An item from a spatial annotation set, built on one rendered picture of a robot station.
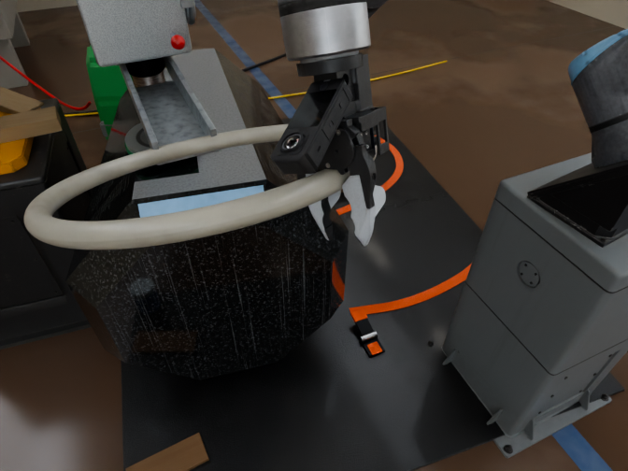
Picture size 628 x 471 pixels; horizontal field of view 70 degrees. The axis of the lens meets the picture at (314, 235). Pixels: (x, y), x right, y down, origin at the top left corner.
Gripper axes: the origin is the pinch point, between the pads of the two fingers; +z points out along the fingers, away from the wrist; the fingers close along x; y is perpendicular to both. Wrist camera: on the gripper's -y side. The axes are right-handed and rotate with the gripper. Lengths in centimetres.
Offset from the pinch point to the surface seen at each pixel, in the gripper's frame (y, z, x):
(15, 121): 23, -12, 147
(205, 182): 33, 9, 67
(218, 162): 42, 6, 71
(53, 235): -23.1, -7.6, 20.4
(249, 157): 49, 6, 65
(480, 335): 87, 79, 12
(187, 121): 21, -10, 52
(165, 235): -18.0, -7.0, 7.9
